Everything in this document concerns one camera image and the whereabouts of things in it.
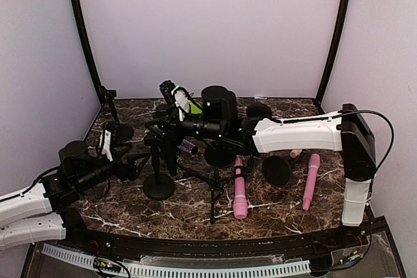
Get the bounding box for black tripod mic stand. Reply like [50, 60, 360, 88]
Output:
[178, 165, 224, 225]

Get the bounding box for pink microphone front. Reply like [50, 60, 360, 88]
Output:
[233, 157, 248, 219]

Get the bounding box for white cable duct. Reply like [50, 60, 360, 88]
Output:
[41, 243, 311, 277]

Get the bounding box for right black frame post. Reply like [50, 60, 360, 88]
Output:
[315, 0, 349, 107]

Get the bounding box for left black frame post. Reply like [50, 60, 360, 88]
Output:
[70, 0, 105, 105]

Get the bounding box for black empty mic stand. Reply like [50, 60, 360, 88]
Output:
[246, 103, 272, 174]

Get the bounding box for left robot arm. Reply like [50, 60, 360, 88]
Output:
[1, 141, 150, 250]

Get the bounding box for black stand holding beige mic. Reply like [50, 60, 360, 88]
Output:
[204, 143, 236, 168]

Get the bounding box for purple glitter microphone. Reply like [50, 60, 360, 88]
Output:
[177, 139, 199, 155]

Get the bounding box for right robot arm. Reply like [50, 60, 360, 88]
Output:
[144, 80, 377, 248]

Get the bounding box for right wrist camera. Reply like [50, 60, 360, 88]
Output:
[160, 80, 191, 122]

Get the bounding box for beige microphone right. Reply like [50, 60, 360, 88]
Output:
[289, 149, 302, 159]

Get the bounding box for black microphone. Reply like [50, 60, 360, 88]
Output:
[154, 104, 177, 177]

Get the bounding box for green plate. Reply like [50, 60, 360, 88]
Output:
[189, 101, 203, 115]

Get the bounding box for black frame post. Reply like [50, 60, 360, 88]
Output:
[315, 0, 349, 107]
[70, 0, 105, 105]

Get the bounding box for pink microphone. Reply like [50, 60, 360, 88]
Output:
[233, 157, 248, 219]
[302, 154, 321, 211]

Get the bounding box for black round-base mic stand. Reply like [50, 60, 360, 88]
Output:
[100, 86, 134, 143]

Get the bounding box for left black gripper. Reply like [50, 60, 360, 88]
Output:
[76, 143, 151, 193]

